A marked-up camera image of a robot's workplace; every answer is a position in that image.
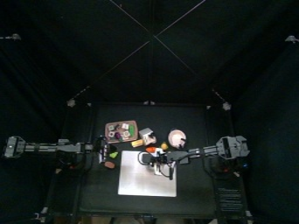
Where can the white rectangular board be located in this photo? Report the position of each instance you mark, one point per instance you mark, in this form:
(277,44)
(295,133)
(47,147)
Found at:
(137,180)

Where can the brown toy food piece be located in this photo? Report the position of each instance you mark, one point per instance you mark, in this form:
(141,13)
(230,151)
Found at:
(110,164)

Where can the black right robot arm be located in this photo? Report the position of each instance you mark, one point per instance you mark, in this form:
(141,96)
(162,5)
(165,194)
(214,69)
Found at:
(218,148)

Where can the green cookie cutter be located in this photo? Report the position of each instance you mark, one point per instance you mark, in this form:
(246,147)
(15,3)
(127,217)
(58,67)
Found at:
(133,130)

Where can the orange toy carrot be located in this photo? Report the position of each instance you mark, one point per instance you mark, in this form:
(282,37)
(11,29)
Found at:
(151,149)

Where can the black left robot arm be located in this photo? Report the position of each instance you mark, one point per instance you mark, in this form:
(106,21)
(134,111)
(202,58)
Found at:
(47,147)

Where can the grey frame clamp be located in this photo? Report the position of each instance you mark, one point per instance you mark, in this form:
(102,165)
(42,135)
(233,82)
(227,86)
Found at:
(226,106)
(291,38)
(149,102)
(71,102)

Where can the grey cookie cutter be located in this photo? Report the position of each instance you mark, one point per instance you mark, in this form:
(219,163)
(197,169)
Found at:
(111,127)

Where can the lime green toy piece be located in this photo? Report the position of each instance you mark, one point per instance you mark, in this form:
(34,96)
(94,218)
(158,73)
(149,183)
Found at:
(114,155)

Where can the yellow toy pear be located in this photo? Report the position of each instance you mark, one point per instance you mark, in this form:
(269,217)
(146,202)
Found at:
(165,145)

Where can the purple cookie cutter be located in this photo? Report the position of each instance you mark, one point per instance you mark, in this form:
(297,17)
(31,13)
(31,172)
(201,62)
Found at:
(118,135)

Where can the white cookie cutter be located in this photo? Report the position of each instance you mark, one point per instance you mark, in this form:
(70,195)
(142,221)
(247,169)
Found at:
(125,126)

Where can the yellow toy block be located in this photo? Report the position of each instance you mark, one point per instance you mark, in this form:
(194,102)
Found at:
(137,143)

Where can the brown wooden tray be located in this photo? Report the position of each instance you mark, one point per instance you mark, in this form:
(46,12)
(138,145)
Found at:
(122,131)

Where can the pink round plate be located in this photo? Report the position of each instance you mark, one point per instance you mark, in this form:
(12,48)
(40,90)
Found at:
(177,137)

